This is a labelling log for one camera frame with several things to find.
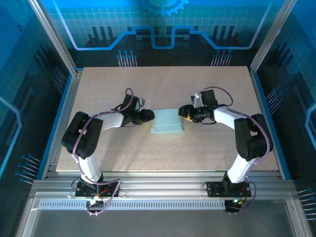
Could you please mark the aluminium table side rail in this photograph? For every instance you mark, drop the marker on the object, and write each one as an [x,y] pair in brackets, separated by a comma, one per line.
[66,111]
[260,98]

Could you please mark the black base connector module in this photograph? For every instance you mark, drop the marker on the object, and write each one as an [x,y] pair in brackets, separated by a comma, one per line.
[95,203]
[232,207]

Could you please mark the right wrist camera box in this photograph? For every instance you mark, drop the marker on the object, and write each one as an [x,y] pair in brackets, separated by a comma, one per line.
[196,100]

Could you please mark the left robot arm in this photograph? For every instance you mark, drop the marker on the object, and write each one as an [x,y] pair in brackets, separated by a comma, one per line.
[81,138]

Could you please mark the aluminium frame post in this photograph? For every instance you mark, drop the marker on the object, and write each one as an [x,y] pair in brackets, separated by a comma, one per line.
[59,42]
[271,37]

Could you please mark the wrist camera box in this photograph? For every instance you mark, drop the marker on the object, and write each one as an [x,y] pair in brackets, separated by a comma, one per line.
[196,100]
[142,101]

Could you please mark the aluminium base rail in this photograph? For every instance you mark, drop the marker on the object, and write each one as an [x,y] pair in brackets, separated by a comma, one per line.
[160,184]

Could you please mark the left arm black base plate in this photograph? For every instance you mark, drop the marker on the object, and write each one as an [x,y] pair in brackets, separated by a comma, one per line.
[111,192]

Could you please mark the light blue cloth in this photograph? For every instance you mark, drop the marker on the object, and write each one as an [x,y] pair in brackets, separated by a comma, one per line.
[168,121]

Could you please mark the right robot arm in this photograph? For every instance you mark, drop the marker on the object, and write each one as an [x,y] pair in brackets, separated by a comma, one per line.
[251,138]

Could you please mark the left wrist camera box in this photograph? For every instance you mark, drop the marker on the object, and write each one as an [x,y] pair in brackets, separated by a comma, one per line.
[142,101]

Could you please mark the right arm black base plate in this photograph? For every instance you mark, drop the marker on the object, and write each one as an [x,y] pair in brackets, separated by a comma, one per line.
[214,190]

